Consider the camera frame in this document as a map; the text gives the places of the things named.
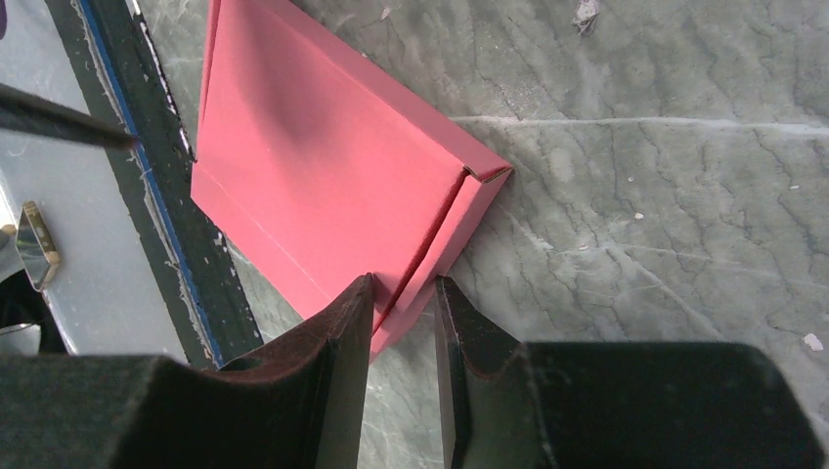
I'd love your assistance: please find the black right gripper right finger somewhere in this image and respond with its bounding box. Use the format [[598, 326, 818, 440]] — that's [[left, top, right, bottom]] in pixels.
[[435, 277, 538, 468]]

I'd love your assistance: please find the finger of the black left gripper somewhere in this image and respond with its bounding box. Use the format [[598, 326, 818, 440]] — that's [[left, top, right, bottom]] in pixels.
[[1, 84, 138, 149]]

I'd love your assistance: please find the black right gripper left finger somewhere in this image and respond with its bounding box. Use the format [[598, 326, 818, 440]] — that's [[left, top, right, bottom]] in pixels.
[[216, 274, 373, 468]]

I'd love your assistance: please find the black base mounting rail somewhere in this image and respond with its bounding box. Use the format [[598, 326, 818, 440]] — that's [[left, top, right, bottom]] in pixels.
[[45, 1, 263, 368]]

